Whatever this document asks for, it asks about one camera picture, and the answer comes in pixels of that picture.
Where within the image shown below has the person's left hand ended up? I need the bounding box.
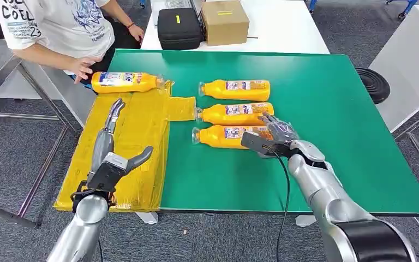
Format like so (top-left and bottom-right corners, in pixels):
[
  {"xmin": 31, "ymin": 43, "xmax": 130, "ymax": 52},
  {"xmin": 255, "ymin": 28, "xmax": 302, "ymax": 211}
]
[{"xmin": 127, "ymin": 23, "xmax": 146, "ymax": 46}]

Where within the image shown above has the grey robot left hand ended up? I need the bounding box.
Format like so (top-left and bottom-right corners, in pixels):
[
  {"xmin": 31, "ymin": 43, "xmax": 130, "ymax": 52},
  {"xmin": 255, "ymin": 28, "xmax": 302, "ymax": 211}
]
[{"xmin": 87, "ymin": 98, "xmax": 154, "ymax": 183}]

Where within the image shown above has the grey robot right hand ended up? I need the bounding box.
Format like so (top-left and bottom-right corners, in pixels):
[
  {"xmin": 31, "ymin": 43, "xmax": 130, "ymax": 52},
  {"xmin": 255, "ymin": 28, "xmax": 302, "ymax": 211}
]
[{"xmin": 258, "ymin": 112, "xmax": 301, "ymax": 144}]

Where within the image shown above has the person's right hand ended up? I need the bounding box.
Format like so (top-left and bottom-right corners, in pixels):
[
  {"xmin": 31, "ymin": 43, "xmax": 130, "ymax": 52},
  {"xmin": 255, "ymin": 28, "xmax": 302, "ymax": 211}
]
[{"xmin": 68, "ymin": 56, "xmax": 104, "ymax": 85}]

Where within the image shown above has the orange drink bottle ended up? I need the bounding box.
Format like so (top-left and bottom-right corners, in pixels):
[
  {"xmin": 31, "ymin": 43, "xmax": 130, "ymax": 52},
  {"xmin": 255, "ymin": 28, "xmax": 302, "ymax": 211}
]
[
  {"xmin": 198, "ymin": 79, "xmax": 271, "ymax": 102},
  {"xmin": 195, "ymin": 102, "xmax": 274, "ymax": 126},
  {"xmin": 91, "ymin": 72, "xmax": 165, "ymax": 94},
  {"xmin": 191, "ymin": 124, "xmax": 273, "ymax": 150}
]

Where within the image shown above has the grey steel panel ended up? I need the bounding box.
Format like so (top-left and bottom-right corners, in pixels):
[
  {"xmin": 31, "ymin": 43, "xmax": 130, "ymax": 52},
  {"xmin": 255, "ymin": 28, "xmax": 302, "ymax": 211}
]
[{"xmin": 21, "ymin": 59, "xmax": 98, "ymax": 128}]

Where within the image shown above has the person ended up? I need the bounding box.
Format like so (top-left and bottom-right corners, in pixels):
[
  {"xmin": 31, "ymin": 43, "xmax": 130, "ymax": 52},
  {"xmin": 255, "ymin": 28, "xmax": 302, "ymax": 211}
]
[{"xmin": 0, "ymin": 0, "xmax": 146, "ymax": 86}]

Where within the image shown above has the yellow plastic sheet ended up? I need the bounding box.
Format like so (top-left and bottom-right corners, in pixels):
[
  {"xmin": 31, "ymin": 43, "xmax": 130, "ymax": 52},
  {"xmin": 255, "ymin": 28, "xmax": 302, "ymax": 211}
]
[{"xmin": 53, "ymin": 80, "xmax": 197, "ymax": 213}]

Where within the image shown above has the black zip case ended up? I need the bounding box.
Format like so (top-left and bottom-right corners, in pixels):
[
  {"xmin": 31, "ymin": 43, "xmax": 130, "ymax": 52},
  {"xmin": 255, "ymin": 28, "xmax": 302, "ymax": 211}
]
[{"xmin": 157, "ymin": 8, "xmax": 203, "ymax": 51}]

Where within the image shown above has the grey keyboard device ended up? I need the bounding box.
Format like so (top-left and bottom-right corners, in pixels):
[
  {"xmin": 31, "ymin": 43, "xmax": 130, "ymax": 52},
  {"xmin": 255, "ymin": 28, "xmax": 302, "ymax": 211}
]
[{"xmin": 164, "ymin": 0, "xmax": 196, "ymax": 10}]

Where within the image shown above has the green table mat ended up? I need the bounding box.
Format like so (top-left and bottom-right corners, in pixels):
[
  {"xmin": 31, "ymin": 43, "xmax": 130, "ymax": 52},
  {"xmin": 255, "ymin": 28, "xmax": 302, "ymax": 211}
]
[{"xmin": 107, "ymin": 49, "xmax": 419, "ymax": 217}]

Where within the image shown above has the white table foot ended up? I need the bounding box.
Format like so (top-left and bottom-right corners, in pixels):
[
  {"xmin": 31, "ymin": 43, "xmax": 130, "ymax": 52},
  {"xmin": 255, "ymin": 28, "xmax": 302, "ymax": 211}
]
[
  {"xmin": 295, "ymin": 215, "xmax": 317, "ymax": 228},
  {"xmin": 136, "ymin": 212, "xmax": 159, "ymax": 225}
]

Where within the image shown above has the brown cardboard box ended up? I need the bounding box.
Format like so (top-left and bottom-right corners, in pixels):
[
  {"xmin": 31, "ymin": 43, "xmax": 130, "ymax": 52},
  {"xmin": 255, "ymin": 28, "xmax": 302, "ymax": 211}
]
[{"xmin": 200, "ymin": 0, "xmax": 250, "ymax": 46}]

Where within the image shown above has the black round ribbed disc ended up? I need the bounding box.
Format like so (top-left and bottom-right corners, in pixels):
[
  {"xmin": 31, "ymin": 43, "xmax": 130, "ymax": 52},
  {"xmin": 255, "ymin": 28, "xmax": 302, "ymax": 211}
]
[{"xmin": 355, "ymin": 67, "xmax": 391, "ymax": 105}]

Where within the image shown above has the white side table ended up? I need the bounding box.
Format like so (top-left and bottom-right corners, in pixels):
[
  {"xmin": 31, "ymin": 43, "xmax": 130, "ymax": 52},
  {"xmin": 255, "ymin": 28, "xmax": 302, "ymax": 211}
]
[{"xmin": 368, "ymin": 4, "xmax": 419, "ymax": 189}]

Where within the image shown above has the blue wheeled chair base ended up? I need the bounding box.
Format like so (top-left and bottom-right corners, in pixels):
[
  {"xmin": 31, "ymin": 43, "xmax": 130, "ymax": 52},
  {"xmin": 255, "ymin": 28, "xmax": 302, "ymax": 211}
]
[{"xmin": 386, "ymin": 0, "xmax": 419, "ymax": 20}]

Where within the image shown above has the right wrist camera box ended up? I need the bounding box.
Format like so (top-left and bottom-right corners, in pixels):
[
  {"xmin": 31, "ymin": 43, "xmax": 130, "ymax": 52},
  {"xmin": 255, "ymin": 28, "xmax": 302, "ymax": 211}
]
[{"xmin": 241, "ymin": 131, "xmax": 294, "ymax": 159}]

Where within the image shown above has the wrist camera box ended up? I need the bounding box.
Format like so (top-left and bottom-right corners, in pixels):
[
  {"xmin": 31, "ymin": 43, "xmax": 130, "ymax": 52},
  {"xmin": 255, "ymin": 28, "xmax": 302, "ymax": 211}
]
[
  {"xmin": 241, "ymin": 131, "xmax": 294, "ymax": 159},
  {"xmin": 86, "ymin": 152, "xmax": 129, "ymax": 193}
]

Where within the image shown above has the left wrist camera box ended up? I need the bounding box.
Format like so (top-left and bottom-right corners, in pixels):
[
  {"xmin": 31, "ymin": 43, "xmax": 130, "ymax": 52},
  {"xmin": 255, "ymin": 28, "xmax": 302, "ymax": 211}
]
[{"xmin": 86, "ymin": 152, "xmax": 129, "ymax": 193}]

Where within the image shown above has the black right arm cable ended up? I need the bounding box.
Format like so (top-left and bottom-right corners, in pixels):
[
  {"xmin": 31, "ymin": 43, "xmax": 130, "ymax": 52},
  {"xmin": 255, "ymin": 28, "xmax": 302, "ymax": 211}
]
[{"xmin": 261, "ymin": 144, "xmax": 291, "ymax": 262}]

